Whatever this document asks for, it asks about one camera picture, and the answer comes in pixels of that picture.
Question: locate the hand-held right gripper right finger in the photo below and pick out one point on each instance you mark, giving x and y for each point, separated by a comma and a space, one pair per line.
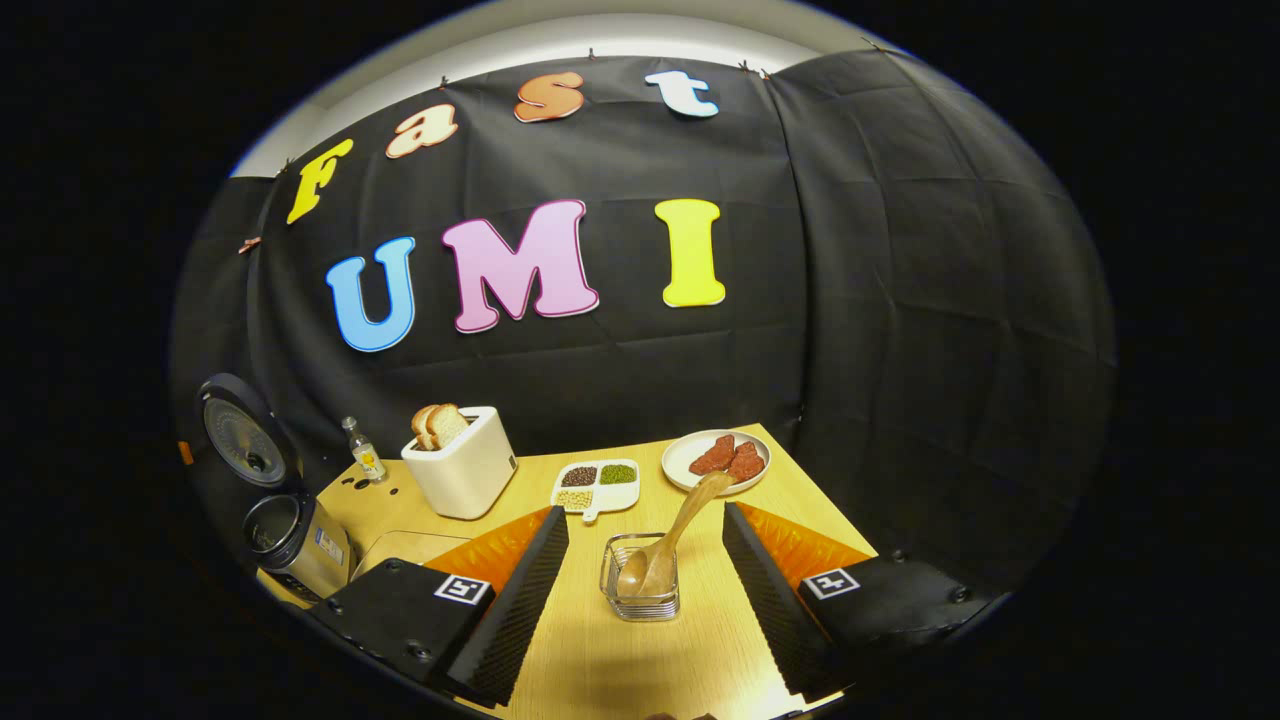
770, 600

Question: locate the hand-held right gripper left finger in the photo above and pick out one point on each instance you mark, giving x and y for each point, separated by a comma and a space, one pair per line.
520, 590

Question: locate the wooden spoon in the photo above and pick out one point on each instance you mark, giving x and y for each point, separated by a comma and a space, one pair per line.
675, 535

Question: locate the clear glass chopstick holder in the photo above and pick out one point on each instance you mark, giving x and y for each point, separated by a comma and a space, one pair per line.
640, 607

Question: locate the black rice cooker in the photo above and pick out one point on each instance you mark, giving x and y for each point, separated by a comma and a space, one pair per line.
300, 550

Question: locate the white toaster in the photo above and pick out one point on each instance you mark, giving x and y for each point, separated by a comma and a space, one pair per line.
465, 480

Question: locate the white divided bean dish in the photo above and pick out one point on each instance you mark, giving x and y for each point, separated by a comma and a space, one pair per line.
597, 488

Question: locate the white round plate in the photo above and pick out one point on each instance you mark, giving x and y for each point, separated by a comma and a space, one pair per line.
680, 458

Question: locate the toast bread slice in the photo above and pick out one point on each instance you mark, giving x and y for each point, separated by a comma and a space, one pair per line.
448, 425
421, 425

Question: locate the small clear glass bottle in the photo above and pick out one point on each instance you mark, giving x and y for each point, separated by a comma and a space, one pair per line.
366, 458

